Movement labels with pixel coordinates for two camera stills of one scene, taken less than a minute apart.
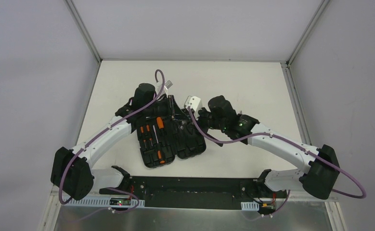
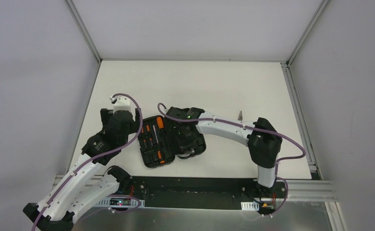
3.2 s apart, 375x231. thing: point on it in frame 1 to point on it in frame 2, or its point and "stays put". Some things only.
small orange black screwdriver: (142, 132) stays put
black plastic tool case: (161, 139) stays put
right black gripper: (193, 118) to (183, 140)
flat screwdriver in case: (159, 149) stays put
